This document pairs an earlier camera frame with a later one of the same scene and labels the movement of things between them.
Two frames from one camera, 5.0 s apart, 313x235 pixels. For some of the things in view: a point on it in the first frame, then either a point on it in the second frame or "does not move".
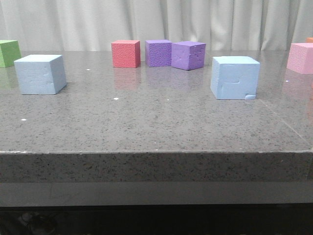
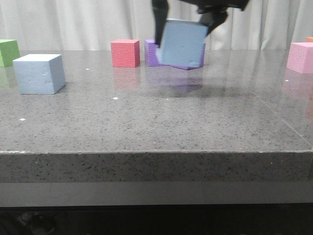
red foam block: x=126 y=54 does not move
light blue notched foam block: x=234 y=78 to x=183 y=43
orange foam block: x=308 y=40 does not move
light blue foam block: x=41 y=74 does not move
